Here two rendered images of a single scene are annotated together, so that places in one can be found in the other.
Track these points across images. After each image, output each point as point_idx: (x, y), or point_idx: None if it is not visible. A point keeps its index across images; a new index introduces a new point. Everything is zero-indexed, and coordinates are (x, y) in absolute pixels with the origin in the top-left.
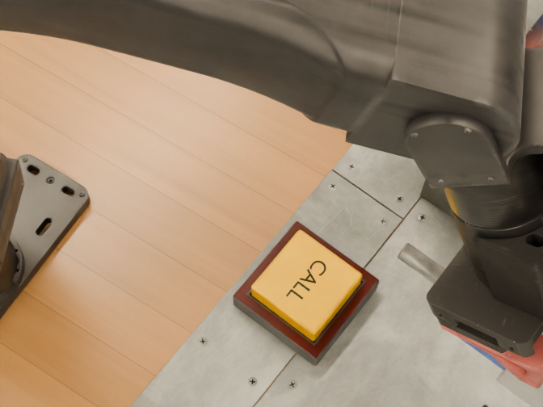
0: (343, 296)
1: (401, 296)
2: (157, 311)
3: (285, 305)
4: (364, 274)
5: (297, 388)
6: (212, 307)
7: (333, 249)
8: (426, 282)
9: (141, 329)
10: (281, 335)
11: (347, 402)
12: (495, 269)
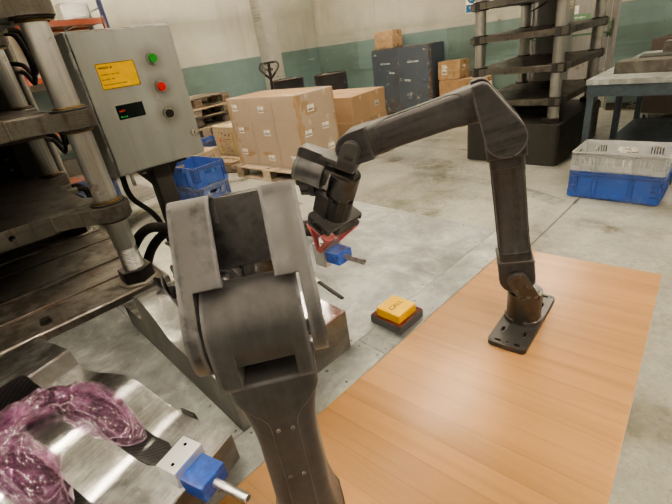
0: (383, 302)
1: (362, 320)
2: (450, 314)
3: (403, 299)
4: (375, 315)
5: None
6: (430, 316)
7: (386, 320)
8: (353, 324)
9: (455, 310)
10: None
11: (383, 298)
12: None
